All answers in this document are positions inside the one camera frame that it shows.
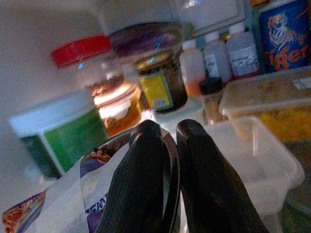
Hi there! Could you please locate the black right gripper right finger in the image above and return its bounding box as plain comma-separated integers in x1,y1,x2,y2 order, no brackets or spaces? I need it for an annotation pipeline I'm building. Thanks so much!
176,118,268,233

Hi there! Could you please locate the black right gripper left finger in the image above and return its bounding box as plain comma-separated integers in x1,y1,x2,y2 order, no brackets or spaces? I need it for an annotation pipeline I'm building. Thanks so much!
96,119,171,233

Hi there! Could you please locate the purple food plate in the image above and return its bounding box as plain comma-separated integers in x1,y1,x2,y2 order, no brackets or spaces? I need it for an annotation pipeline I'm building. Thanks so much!
1,132,189,233

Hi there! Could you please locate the fridge cabinet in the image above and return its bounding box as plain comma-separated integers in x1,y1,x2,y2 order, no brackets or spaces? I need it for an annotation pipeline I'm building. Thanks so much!
0,0,311,233

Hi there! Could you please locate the empty clear plastic container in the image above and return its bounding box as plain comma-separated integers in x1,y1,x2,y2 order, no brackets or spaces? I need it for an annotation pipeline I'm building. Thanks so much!
204,116,306,216

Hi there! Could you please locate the orange jar with white lid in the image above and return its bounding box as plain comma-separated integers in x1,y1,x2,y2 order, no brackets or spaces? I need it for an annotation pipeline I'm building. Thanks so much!
92,83,144,137

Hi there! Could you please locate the green tub with white lid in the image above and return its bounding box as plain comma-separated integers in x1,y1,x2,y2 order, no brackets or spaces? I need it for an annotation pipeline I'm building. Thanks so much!
9,93,110,179

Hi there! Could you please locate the spice bottle with black cap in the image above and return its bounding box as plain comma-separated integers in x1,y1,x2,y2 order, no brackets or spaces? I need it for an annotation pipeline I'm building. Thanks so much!
199,77,228,126

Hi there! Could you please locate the dark jar with yellow label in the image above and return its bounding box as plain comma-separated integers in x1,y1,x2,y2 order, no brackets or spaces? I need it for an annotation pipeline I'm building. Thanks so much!
108,21,189,114

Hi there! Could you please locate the clear container with yellow food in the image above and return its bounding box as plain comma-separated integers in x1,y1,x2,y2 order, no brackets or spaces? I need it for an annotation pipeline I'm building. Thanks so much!
220,67,311,144

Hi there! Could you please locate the white bottle with orange liquid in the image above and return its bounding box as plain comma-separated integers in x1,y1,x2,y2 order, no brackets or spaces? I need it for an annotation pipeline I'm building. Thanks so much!
179,39,207,98

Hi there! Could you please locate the white labelled plastic bottle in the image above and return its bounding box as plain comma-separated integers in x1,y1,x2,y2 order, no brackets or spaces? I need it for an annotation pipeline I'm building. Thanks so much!
225,23,262,78
203,31,233,84

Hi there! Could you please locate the red lid glass jar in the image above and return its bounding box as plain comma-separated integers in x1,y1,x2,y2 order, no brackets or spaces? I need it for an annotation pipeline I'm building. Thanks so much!
50,34,127,98

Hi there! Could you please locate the blue Tiger beer can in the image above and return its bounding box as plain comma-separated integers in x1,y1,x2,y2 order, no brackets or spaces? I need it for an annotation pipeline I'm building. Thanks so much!
257,0,311,73

